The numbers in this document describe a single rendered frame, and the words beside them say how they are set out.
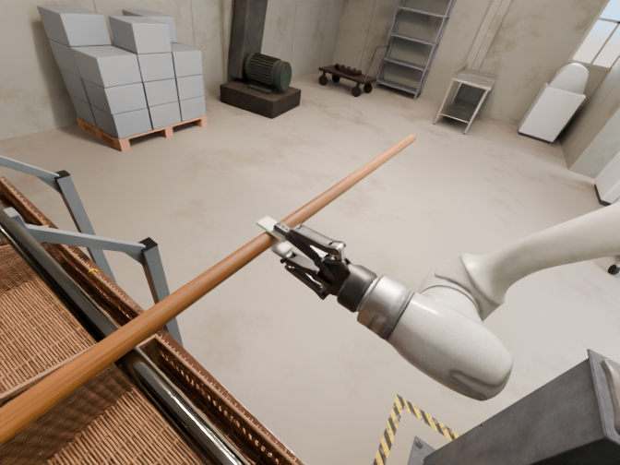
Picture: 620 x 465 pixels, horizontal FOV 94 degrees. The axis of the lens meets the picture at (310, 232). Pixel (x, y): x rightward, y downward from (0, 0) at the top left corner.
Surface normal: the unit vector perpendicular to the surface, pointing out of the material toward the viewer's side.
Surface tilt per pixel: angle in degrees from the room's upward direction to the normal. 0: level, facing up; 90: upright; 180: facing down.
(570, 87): 90
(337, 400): 0
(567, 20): 90
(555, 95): 90
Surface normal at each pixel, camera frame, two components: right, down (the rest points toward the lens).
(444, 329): -0.14, -0.48
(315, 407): 0.15, -0.75
